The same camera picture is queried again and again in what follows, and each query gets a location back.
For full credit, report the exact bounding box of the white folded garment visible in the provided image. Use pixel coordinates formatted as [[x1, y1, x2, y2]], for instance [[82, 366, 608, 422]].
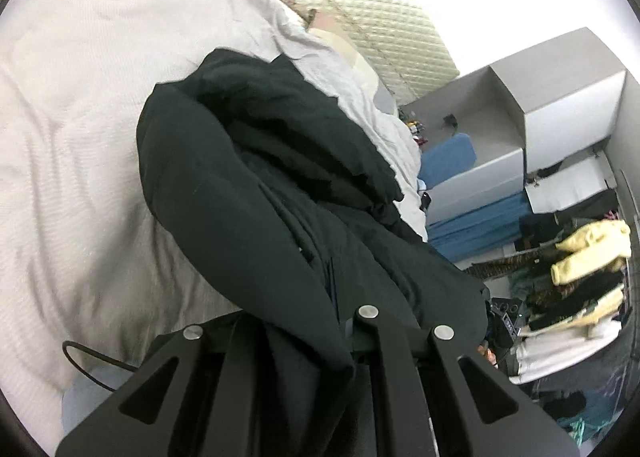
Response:
[[510, 322, 623, 385]]

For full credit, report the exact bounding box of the cream quilted headboard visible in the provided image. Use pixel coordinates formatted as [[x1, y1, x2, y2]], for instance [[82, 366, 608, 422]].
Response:
[[260, 0, 461, 105]]

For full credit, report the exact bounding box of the grey blue cloth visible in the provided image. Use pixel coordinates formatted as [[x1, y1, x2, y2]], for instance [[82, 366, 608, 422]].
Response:
[[60, 372, 121, 438]]

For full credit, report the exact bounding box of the grey white wardrobe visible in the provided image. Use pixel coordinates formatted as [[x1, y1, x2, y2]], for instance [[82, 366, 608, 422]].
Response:
[[400, 27, 628, 238]]

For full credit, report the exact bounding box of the black puffer jacket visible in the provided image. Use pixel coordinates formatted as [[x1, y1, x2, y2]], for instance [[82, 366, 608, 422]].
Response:
[[136, 48, 493, 457]]

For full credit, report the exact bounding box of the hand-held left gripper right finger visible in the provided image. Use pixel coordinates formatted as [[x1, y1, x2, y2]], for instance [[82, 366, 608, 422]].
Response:
[[345, 304, 581, 457]]

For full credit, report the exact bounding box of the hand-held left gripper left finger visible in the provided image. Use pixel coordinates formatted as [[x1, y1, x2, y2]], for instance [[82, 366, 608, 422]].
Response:
[[55, 316, 281, 457]]

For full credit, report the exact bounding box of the blue curtain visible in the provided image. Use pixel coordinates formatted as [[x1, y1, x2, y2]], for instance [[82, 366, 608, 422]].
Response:
[[427, 194, 533, 263]]

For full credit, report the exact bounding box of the teal cloth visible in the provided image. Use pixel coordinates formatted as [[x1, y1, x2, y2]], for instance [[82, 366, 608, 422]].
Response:
[[557, 409, 618, 440]]

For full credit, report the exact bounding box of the black cable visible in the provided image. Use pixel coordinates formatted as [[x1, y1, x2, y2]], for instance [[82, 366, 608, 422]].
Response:
[[62, 341, 138, 393]]

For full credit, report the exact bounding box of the pale yellow garment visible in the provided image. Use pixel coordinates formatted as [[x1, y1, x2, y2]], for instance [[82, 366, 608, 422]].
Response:
[[550, 221, 633, 286]]

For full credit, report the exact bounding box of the leopard print garment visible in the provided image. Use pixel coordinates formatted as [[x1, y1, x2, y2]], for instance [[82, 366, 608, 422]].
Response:
[[470, 247, 551, 283]]

